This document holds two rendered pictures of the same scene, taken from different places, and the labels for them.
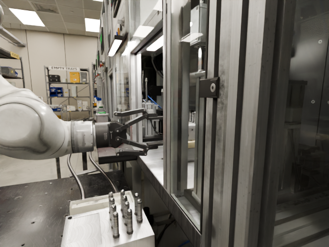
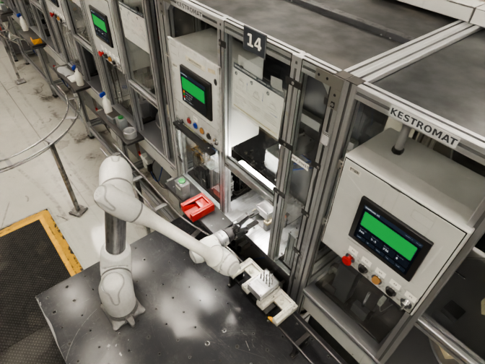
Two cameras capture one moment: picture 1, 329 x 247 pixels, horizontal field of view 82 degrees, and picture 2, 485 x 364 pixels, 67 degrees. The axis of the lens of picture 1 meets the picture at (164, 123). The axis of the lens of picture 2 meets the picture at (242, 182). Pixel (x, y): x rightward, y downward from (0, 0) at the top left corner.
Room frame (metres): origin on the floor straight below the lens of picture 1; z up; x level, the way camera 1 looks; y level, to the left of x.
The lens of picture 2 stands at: (-0.61, 0.55, 2.54)
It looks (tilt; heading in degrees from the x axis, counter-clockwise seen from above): 43 degrees down; 339
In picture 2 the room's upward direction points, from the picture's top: 2 degrees clockwise
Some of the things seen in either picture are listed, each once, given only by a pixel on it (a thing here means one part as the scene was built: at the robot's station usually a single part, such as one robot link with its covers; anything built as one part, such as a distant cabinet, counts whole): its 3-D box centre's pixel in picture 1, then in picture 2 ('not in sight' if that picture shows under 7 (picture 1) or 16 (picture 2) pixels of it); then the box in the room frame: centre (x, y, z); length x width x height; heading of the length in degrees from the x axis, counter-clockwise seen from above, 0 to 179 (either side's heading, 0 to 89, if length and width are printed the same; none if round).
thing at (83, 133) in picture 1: (84, 136); (221, 239); (0.54, 0.23, 1.01); 0.09 x 0.06 x 0.09; 21
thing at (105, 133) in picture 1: (110, 134); (232, 232); (0.56, 0.16, 1.01); 0.09 x 0.07 x 0.08; 111
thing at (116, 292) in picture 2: not in sight; (116, 291); (0.50, 0.80, 0.85); 0.18 x 0.16 x 0.22; 177
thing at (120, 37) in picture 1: (114, 45); (193, 135); (0.98, 0.25, 1.37); 0.36 x 0.04 x 0.04; 21
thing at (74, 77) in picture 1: (70, 98); not in sight; (6.49, 3.18, 1.00); 1.30 x 0.51 x 2.00; 111
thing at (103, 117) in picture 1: (104, 124); (183, 187); (1.01, 0.33, 0.97); 0.08 x 0.08 x 0.12; 21
